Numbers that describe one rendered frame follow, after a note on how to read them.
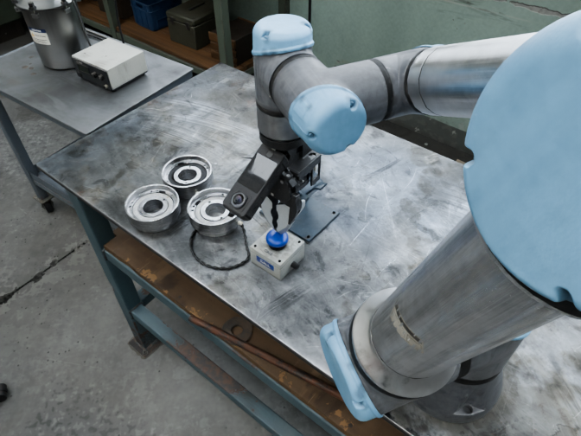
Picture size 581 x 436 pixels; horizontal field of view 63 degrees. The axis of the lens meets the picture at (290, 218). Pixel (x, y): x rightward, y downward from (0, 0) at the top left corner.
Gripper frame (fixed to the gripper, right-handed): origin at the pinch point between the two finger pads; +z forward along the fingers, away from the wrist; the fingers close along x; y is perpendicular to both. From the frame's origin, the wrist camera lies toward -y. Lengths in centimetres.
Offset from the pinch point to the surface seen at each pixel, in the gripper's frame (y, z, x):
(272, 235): -0.7, 1.3, 0.5
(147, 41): 111, 64, 189
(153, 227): -10.1, 6.1, 22.4
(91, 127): 12, 20, 80
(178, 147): 11.6, 8.3, 39.7
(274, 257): -2.7, 3.7, -1.6
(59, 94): 16, 20, 103
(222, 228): -2.4, 5.5, 11.5
